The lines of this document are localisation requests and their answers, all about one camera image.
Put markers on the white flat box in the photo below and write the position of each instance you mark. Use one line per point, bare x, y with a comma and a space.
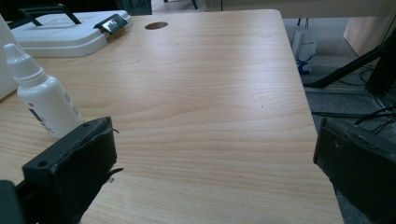
62, 34

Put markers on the white paper bag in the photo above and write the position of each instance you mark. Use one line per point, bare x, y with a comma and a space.
303, 46

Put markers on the wooden cabinet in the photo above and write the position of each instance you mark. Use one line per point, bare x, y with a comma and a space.
365, 34

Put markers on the white dropper bottle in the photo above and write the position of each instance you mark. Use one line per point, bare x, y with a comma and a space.
46, 99

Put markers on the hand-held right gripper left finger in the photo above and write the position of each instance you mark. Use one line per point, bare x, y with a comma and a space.
74, 168

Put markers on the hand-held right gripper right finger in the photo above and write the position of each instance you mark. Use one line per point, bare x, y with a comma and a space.
358, 165

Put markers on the black metal stand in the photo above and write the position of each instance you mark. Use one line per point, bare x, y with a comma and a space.
364, 62

